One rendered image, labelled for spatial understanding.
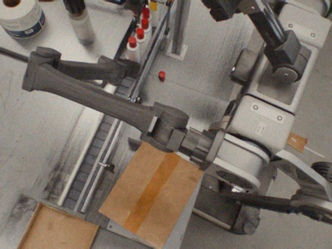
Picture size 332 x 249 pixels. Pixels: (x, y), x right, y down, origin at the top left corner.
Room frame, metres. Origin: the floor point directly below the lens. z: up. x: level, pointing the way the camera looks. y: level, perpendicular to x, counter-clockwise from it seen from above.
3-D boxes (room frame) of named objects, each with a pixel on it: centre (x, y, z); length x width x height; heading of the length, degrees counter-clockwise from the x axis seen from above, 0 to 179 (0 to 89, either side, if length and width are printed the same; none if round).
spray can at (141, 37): (0.78, 0.15, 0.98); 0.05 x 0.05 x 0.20
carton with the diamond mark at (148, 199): (0.14, 0.01, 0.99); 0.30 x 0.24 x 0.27; 156
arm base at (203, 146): (0.22, -0.09, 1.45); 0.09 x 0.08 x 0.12; 161
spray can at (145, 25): (0.83, 0.14, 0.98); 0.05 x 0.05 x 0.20
